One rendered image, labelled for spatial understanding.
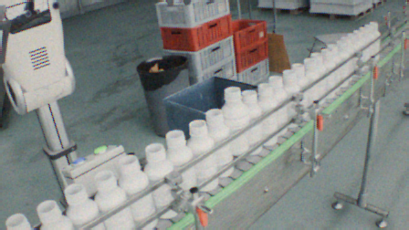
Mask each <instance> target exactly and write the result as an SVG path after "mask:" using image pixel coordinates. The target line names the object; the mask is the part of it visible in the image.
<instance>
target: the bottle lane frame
mask: <svg viewBox="0 0 409 230"><path fill-rule="evenodd" d="M400 56H401V43H400V44H399V45H398V46H397V47H396V48H395V49H394V50H393V51H391V52H390V54H389V55H387V56H386V57H384V58H383V59H382V61H380V62H379V63H378V64H377V65H379V66H384V69H382V68H379V69H378V71H377V72H378V77H377V78H374V76H373V78H374V82H373V89H372V94H373V95H372V97H373V99H374V103H373V104H372V106H373V105H374V104H375V103H376V102H378V100H379V99H380V97H382V96H383V95H384V89H385V81H386V79H387V78H388V77H389V75H392V77H393V81H392V84H393V83H394V82H395V81H396V80H397V79H398V78H397V76H398V75H395V74H394V73H393V72H392V71H393V66H394V64H393V57H394V58H395V61H394V63H395V64H398V65H400V61H401V60H400ZM403 65H404V70H406V68H408V66H409V40H408V43H407V49H405V50H404V63H403ZM399 70H400V69H399V67H398V66H394V72H395V73H399ZM404 70H403V72H404ZM370 73H371V71H369V73H366V74H365V75H364V76H363V77H362V78H359V81H357V82H356V84H355V83H354V85H351V88H350V89H348V90H346V91H345V92H343V94H342V95H341V96H340V97H338V98H337V99H336V100H335V101H334V102H332V103H331V104H330V106H328V107H327V108H324V110H323V111H322V112H323V113H327V114H330V115H331V118H330V119H328V118H324V117H323V129H322V131H320V130H319V131H318V140H317V152H318V153H319V154H320V158H319V162H321V161H322V160H323V158H324V157H325V156H326V155H328V154H329V152H330V151H331V150H332V149H333V147H335V146H337V145H338V143H339V142H340V141H341V140H342V139H343V138H344V137H345V135H346V134H348V133H349V132H350V131H351V130H352V128H353V127H354V126H355V125H356V124H358V122H359V121H360V120H361V118H363V116H365V115H366V109H368V104H367V102H366V101H367V99H363V98H362V97H361V96H360V94H361V92H360V88H362V95H363V96H364V97H366V98H368V94H369V87H370ZM391 86H392V85H391ZM361 98H362V107H363V108H366V109H362V108H361V107H359V102H360V99H361ZM312 128H313V120H311V121H309V122H307V124H306V125H305V126H304V127H302V128H300V130H299V131H297V132H296V133H294V135H292V136H290V137H289V138H286V139H287V140H286V141H284V142H283V143H282V144H279V146H278V147H277V148H276V149H275V150H274V151H270V154H268V155H267V157H265V158H262V157H260V158H262V160H261V161H260V162H258V163H257V164H256V165H254V164H252V165H253V167H251V168H250V169H249V170H247V171H246V172H244V171H242V172H243V174H241V175H240V176H239V177H237V178H236V179H233V178H231V179H233V182H232V183H230V184H229V185H228V186H227V187H222V186H220V187H221V188H222V191H220V192H219V193H216V194H214V195H211V194H208V195H210V198H209V199H208V200H206V202H205V206H208V207H210V208H212V209H213V210H215V214H213V215H208V214H206V217H207V225H206V226H204V230H247V229H248V227H250V226H251V225H252V224H254V223H255V222H256V221H257V220H258V219H259V218H260V217H261V216H262V215H264V214H265V213H266V212H267V211H268V210H269V209H270V208H272V207H273V206H274V205H275V204H276V203H277V202H278V200H280V199H282V198H283V197H284V196H285V195H286V194H287V193H288V192H289V191H290V190H291V189H292V188H293V187H294V186H295V185H297V184H298V182H299V181H301V180H302V179H303V178H305V176H306V175H307V174H308V173H309V167H310V166H308V165H306V164H304V163H303V162H302V161H301V153H302V152H304V149H301V141H302V140H303V139H304V138H306V150H307V151H310V152H311V144H312ZM319 162H318V163H319ZM183 212H184V213H185V217H183V218H181V219H180V220H179V221H178V222H175V221H172V220H170V221H171V222H172V223H173V225H172V226H169V227H168V228H167V229H165V230H189V229H190V228H191V227H192V226H194V225H195V222H194V215H193V214H191V213H187V212H185V211H183Z"/></svg>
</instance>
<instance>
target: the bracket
mask: <svg viewBox="0 0 409 230"><path fill-rule="evenodd" d="M387 13H388V15H387V16H382V17H385V20H386V19H387V20H388V19H389V17H390V18H391V15H390V14H391V11H387ZM385 24H386V25H388V27H387V30H388V29H389V28H390V33H392V34H391V35H390V33H389V34H388V35H387V37H390V38H391V40H392V41H389V42H388V43H390V44H389V47H394V42H393V39H396V38H398V39H401V40H400V42H402V43H401V56H400V60H401V61H400V65H398V64H395V63H394V61H395V58H394V57H393V64H394V66H398V67H399V69H400V70H399V73H395V72H394V66H393V71H392V72H393V73H394V74H395V75H398V76H397V78H399V79H398V80H399V81H402V78H403V76H404V75H403V70H404V65H403V63H404V50H405V49H407V43H408V40H409V38H405V37H406V35H405V31H402V35H401V36H400V37H396V36H395V35H394V34H393V33H394V32H395V28H394V27H390V24H391V22H390V21H388V22H387V23H385ZM404 42H405V44H404ZM354 53H355V57H356V58H358V60H357V61H356V66H358V68H356V69H355V75H354V76H360V75H361V74H362V69H360V67H361V66H362V65H364V66H365V67H369V70H370V71H371V73H370V87H369V94H368V98H366V97H364V96H363V95H362V88H360V92H361V94H360V96H361V97H362V98H363V99H367V101H366V102H367V104H368V109H366V108H363V107H362V98H361V99H360V102H359V107H361V108H362V109H366V117H367V118H370V117H371V115H372V113H373V108H372V104H373V103H374V99H373V97H372V95H373V94H372V89H373V82H374V78H377V77H378V72H377V71H378V69H379V68H382V69H384V66H379V65H376V60H375V56H371V62H369V63H367V62H363V60H361V59H360V58H362V57H363V54H362V52H361V51H359V50H357V51H356V52H354ZM373 76H374V78H373ZM252 90H253V91H255V92H256V93H257V97H258V92H259V91H258V86H253V87H252ZM303 94H304V93H301V92H297V91H296V92H295V93H294V94H292V95H291V96H293V101H291V102H297V105H295V112H297V114H296V115H295V116H294V117H292V119H293V122H292V123H293V124H297V125H300V124H301V123H302V122H303V116H302V115H299V114H301V113H302V112H306V113H308V114H309V118H310V119H312V120H313V128H312V144H311V152H310V151H307V150H306V138H304V139H303V140H302V141H301V149H304V152H302V153H301V161H302V162H303V163H304V164H306V165H308V166H310V167H309V173H310V177H311V178H315V174H316V173H317V172H318V171H319V169H320V168H319V166H318V162H319V158H320V154H319V153H318V152H317V140H318V131H319V130H320V131H322V129H323V117H324V118H328V119H330V118H331V115H330V114H327V113H323V112H321V106H319V101H318V100H314V101H313V108H312V109H308V108H304V105H303V104H300V103H301V102H302V101H303ZM305 152H306V153H309V154H311V155H310V157H309V160H310V164H309V163H307V162H305ZM137 160H138V161H139V164H140V166H143V165H145V164H146V163H147V161H146V156H145V157H144V158H142V159H140V160H139V159H138V158H137ZM164 178H166V182H167V184H168V185H169V186H171V187H172V189H171V195H172V198H175V199H174V200H172V201H171V202H170V204H171V205H172V210H173V211H175V212H176V213H177V214H180V213H181V212H182V211H183V210H185V209H187V211H188V212H189V213H191V214H193V215H194V222H195V225H194V226H192V227H191V228H190V229H189V230H204V226H206V225H207V217H206V214H208V215H213V214H215V210H213V209H212V208H210V207H208V206H205V196H204V195H202V194H200V193H198V188H197V187H195V186H193V187H191V188H189V193H190V196H188V195H186V194H185V193H184V189H183V187H181V186H179V184H182V183H183V182H184V179H183V175H182V174H181V173H179V172H177V171H176V170H173V171H171V172H169V173H168V174H166V175H164Z"/></svg>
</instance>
